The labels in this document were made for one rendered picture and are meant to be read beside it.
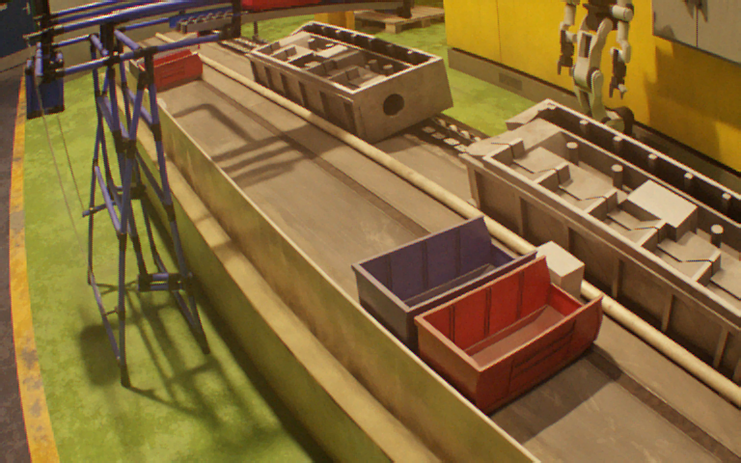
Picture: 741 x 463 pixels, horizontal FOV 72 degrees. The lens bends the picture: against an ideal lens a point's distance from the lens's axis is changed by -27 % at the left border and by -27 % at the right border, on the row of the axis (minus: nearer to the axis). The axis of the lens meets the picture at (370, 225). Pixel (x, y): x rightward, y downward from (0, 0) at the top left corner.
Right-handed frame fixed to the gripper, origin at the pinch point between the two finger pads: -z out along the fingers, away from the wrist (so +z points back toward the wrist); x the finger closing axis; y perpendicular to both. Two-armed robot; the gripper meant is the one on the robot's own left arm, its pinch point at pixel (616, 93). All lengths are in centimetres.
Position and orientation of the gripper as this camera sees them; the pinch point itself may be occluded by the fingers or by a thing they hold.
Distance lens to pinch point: 354.7
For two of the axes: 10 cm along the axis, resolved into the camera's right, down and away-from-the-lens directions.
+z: 1.1, -9.1, -4.1
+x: -8.7, 1.1, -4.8
